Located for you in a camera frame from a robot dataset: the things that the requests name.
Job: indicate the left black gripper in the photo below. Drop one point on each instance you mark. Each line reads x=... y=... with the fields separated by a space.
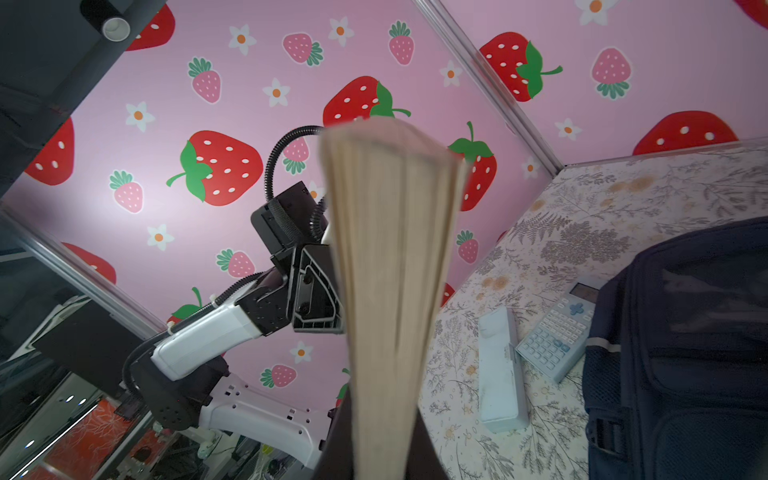
x=300 y=291

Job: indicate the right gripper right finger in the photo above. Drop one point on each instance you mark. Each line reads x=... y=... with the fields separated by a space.
x=423 y=462

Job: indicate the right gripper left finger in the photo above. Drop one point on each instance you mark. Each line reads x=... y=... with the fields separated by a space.
x=337 y=457

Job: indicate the brown black scroll book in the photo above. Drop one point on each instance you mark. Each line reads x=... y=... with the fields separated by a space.
x=393 y=197

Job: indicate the navy blue student backpack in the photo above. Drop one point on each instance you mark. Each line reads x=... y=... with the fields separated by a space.
x=675 y=373

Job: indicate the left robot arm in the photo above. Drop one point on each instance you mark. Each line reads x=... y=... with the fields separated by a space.
x=181 y=373

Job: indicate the light blue pencil case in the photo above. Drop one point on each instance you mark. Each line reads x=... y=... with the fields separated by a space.
x=502 y=399

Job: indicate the light blue calculator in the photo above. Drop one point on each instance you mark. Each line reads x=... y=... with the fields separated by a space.
x=558 y=340

